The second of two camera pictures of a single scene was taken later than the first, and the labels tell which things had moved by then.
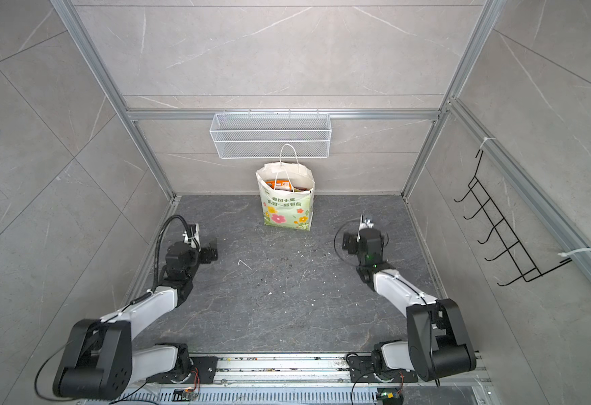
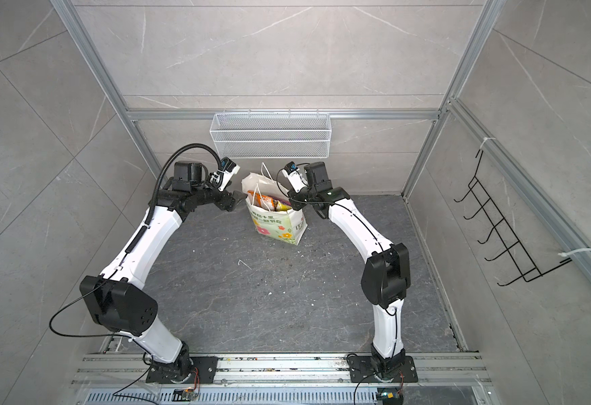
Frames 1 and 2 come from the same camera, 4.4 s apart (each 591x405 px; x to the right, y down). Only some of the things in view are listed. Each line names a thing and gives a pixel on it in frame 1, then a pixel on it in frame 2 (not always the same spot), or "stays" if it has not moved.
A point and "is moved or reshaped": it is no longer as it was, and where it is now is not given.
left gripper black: [205, 254] → [232, 199]
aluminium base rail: [306, 379] stays
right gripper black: [352, 245] → [295, 197]
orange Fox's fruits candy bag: [280, 184] → [261, 201]
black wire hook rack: [528, 269] stays
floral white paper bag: [287, 189] is moved or reshaped
